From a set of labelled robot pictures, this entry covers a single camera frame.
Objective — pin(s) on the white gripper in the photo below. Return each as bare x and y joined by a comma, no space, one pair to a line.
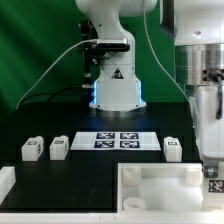
209,130

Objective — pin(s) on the white square table top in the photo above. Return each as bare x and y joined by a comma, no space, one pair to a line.
159,188

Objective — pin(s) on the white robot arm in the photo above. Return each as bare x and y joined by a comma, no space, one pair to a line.
198,30

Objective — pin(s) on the left white obstacle block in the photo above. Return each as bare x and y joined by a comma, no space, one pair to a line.
7,181

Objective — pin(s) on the white marker base plate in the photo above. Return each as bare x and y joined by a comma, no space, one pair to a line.
146,141

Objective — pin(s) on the grey camera on stand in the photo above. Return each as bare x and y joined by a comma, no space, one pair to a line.
113,45

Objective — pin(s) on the black camera stand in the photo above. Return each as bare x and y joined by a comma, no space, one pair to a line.
87,31

